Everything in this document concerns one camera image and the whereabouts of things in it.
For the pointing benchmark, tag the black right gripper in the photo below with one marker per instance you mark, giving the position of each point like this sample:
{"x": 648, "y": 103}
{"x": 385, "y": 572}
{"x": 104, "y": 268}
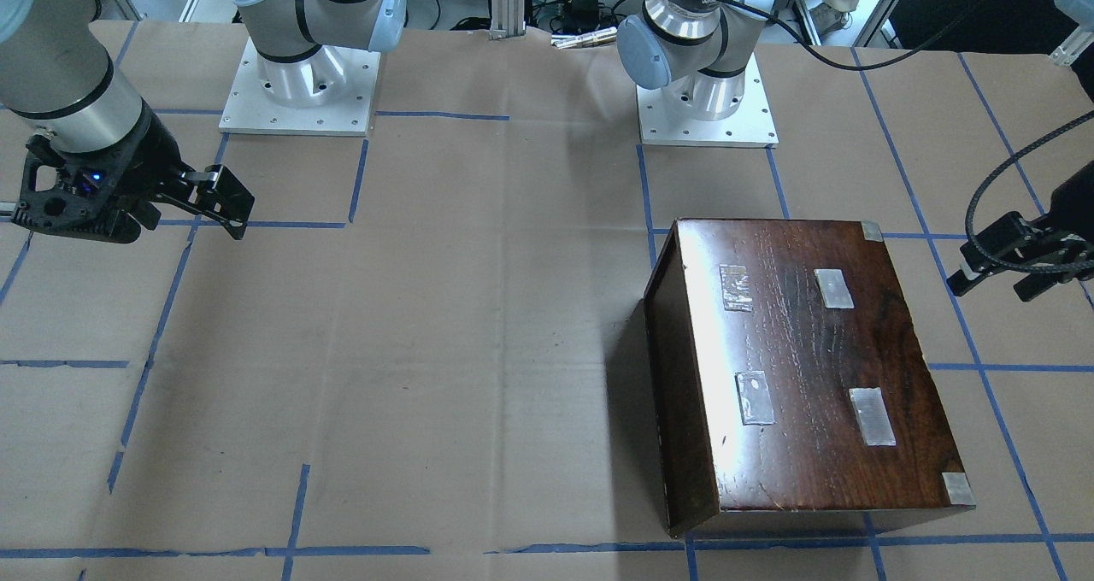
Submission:
{"x": 147, "y": 161}

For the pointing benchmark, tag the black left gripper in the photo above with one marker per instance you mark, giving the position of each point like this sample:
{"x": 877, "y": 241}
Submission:
{"x": 1079, "y": 202}

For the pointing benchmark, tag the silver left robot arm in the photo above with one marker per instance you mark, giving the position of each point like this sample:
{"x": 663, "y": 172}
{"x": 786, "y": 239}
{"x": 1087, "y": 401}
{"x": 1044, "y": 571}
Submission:
{"x": 670, "y": 40}

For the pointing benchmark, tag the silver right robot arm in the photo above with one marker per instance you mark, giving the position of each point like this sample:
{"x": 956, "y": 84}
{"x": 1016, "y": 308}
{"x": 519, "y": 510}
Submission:
{"x": 60, "y": 80}

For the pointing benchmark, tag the dark wooden drawer box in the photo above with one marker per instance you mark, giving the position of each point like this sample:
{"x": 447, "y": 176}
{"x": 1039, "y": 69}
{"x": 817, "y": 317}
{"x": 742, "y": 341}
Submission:
{"x": 810, "y": 472}

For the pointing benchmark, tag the grey tape patch far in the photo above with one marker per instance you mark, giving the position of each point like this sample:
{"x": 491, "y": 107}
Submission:
{"x": 735, "y": 288}

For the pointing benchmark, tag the grey tape patch with spots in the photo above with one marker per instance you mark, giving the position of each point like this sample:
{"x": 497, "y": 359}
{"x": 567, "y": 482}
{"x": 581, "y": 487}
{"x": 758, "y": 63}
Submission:
{"x": 754, "y": 398}

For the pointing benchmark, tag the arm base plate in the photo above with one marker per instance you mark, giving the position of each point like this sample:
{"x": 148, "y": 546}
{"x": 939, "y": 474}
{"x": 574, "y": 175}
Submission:
{"x": 329, "y": 94}

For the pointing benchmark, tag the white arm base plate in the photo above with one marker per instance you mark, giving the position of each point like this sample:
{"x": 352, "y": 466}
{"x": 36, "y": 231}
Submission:
{"x": 701, "y": 110}

